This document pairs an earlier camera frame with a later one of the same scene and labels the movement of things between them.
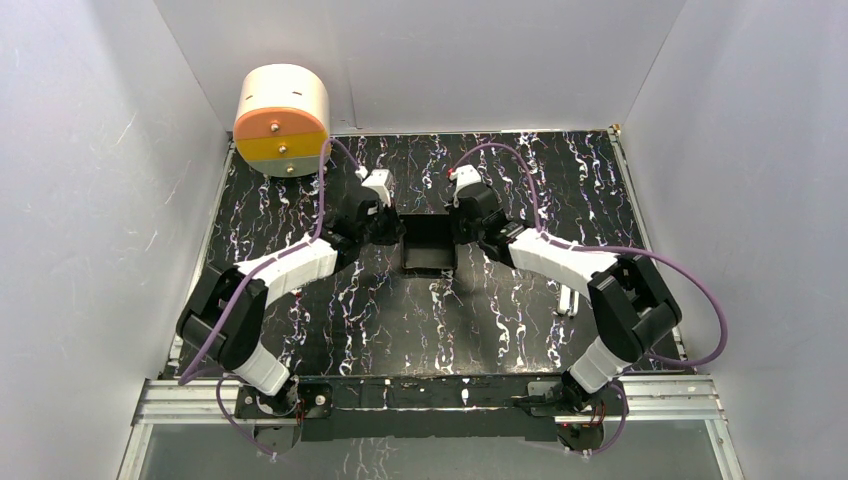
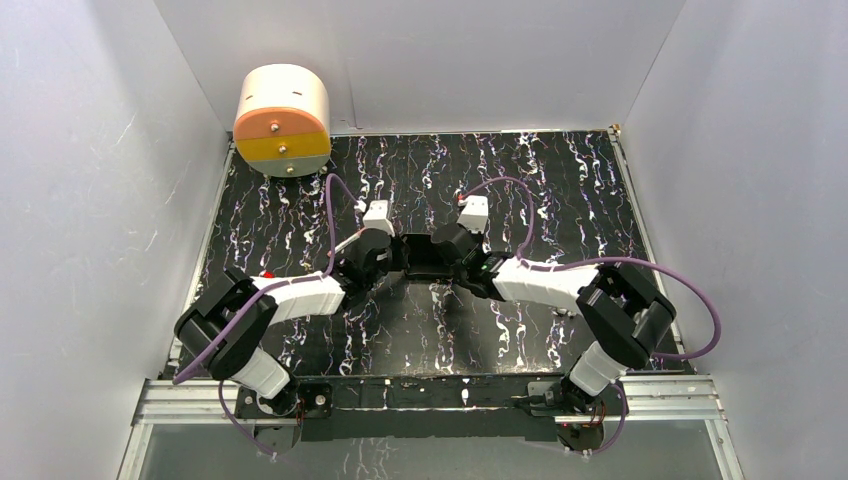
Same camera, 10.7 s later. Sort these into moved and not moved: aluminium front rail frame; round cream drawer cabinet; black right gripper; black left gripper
Moved: black right gripper; black left gripper
Not moved: aluminium front rail frame; round cream drawer cabinet
